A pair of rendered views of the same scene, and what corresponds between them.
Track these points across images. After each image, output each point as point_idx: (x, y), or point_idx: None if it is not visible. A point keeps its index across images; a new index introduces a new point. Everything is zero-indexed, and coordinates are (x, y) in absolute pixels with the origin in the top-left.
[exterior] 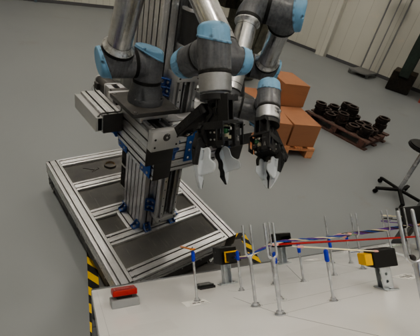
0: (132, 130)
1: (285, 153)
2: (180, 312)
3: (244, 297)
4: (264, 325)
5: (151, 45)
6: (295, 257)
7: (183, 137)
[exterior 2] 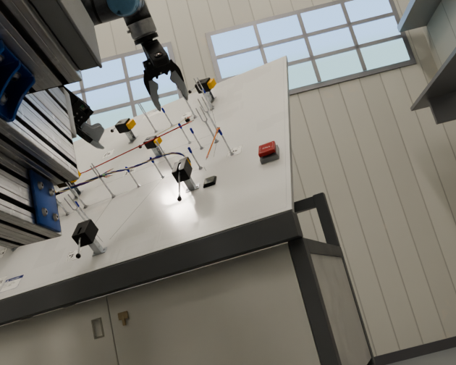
0: (40, 92)
1: None
2: (248, 139)
3: (209, 156)
4: (230, 123)
5: None
6: (58, 283)
7: None
